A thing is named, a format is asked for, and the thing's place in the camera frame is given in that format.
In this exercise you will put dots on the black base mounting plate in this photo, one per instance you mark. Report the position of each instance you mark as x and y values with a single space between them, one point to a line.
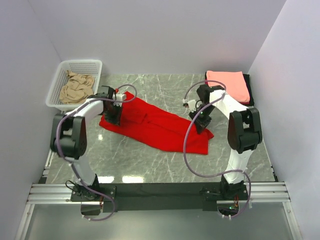
162 196

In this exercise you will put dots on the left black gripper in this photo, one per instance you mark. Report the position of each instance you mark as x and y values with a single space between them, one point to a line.
116 119

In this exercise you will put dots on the beige crumpled t shirt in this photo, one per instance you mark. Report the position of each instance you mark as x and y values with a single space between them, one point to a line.
77 89

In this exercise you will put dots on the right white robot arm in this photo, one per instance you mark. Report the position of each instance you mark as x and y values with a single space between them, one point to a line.
244 131

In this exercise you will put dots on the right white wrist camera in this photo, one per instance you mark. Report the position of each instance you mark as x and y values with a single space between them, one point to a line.
191 104

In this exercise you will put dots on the pink folded t shirt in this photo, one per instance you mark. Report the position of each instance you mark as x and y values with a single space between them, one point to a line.
222 76

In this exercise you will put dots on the aluminium rail frame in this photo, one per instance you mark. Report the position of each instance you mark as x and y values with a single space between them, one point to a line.
148 165

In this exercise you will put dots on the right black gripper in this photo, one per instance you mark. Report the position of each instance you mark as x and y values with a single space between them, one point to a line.
200 124

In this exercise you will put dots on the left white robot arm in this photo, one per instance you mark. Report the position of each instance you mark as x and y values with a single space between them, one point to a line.
69 133

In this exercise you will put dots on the white plastic basket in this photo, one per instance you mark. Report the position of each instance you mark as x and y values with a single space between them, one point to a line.
81 66

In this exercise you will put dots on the dark red folded t shirt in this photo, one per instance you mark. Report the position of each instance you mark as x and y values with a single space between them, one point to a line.
240 90

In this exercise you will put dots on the black folded t shirt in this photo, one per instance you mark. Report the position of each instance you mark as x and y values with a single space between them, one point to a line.
248 85

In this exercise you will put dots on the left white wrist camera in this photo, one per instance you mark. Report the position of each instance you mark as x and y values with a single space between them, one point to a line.
119 98

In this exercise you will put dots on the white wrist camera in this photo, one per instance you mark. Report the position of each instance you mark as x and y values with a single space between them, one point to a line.
191 104
119 98

